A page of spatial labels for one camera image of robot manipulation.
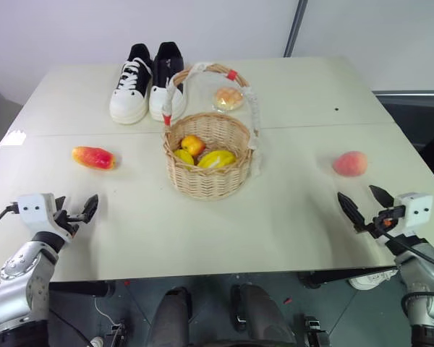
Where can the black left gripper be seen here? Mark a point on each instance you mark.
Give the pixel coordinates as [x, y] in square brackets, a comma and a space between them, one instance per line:
[69, 225]

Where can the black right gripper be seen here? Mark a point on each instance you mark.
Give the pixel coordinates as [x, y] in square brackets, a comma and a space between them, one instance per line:
[383, 222]

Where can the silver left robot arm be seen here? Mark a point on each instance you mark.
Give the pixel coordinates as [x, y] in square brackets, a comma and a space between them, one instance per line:
[25, 278]

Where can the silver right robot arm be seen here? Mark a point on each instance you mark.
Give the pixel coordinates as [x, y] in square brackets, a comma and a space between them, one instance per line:
[428, 289]

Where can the yellow lemon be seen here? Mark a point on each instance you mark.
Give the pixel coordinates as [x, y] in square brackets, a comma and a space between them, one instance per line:
[183, 158]

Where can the pink peach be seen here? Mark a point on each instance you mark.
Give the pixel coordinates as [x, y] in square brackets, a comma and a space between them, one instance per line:
[350, 163]

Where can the red yellow mango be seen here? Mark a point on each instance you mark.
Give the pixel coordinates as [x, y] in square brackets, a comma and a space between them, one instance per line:
[93, 157]

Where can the white shoe on floor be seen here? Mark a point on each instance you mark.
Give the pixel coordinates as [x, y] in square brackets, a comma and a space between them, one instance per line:
[369, 281]

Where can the dark furniture beside table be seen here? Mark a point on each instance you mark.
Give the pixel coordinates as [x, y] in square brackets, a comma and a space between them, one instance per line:
[419, 119]

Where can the black white laced sneaker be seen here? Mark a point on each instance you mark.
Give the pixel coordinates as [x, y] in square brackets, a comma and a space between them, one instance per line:
[128, 105]

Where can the grey object beside table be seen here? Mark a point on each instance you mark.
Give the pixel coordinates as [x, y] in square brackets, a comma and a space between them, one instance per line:
[0, 115]

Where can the small red floor scrap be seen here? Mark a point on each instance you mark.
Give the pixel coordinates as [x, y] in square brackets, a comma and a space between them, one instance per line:
[287, 300]

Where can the red yellow apple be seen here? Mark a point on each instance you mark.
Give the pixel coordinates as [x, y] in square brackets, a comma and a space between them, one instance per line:
[193, 145]

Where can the grey brown rounded shape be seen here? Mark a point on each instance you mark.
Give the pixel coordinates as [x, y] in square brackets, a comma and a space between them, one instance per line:
[171, 318]

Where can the yellow starfruit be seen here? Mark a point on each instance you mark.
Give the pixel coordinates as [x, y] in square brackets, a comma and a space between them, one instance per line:
[217, 159]

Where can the wrapped orange bun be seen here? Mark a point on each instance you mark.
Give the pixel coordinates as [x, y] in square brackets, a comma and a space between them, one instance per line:
[222, 107]

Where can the peeled orange tangerine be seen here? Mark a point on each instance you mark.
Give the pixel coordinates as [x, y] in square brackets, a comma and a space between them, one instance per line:
[228, 96]

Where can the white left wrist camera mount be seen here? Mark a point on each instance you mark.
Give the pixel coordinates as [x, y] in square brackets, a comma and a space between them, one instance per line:
[36, 211]

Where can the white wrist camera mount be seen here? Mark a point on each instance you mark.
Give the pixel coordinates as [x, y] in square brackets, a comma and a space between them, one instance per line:
[36, 211]
[417, 209]

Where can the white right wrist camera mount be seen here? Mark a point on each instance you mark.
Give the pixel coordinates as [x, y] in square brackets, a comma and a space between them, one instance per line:
[417, 209]

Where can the black table frame bar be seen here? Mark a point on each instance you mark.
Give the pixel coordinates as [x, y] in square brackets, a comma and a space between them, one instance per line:
[83, 289]
[332, 277]

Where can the dark grey wall post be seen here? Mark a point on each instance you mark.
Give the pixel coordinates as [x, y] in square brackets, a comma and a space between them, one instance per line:
[295, 29]

